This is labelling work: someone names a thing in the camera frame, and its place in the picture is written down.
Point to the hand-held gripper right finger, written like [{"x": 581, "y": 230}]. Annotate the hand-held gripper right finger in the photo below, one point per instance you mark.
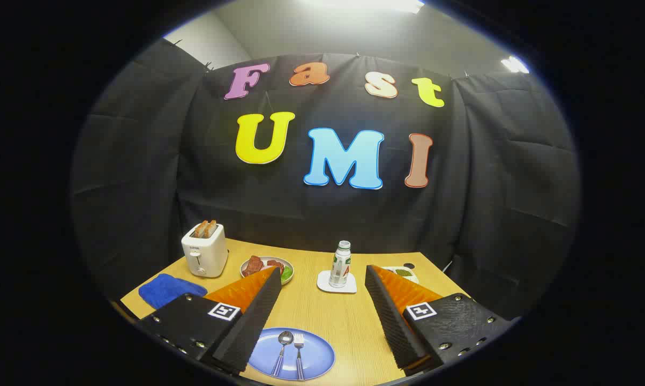
[{"x": 392, "y": 321}]

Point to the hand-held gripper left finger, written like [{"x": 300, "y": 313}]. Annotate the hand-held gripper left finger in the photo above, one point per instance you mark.
[{"x": 253, "y": 321}]

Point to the white divided bean dish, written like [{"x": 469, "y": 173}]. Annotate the white divided bean dish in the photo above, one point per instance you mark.
[{"x": 405, "y": 273}]

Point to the brown meat piece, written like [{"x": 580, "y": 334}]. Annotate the brown meat piece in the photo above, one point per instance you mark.
[{"x": 253, "y": 266}]

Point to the green lettuce leaf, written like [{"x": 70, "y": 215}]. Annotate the green lettuce leaf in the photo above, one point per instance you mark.
[{"x": 287, "y": 274}]

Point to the small reddish meat piece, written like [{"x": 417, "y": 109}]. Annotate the small reddish meat piece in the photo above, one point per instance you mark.
[{"x": 275, "y": 265}]

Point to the white food plate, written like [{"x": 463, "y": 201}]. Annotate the white food plate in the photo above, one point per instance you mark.
[{"x": 263, "y": 258}]

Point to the blue round plate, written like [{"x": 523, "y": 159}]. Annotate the blue round plate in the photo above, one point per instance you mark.
[{"x": 317, "y": 354}]

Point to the white drink bottle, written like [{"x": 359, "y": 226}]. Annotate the white drink bottle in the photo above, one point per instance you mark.
[{"x": 340, "y": 268}]

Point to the white square coaster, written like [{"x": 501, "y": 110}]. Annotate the white square coaster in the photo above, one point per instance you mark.
[{"x": 323, "y": 284}]

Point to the white toaster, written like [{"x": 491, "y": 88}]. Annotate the white toaster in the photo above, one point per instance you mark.
[{"x": 207, "y": 252}]

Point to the blue folded cloth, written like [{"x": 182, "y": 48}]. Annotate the blue folded cloth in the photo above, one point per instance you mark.
[{"x": 167, "y": 290}]

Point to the toast slice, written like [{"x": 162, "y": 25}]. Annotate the toast slice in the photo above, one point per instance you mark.
[
  {"x": 200, "y": 229},
  {"x": 211, "y": 228}
]

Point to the ceiling light panel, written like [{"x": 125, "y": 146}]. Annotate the ceiling light panel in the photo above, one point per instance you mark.
[
  {"x": 515, "y": 65},
  {"x": 365, "y": 4}
]

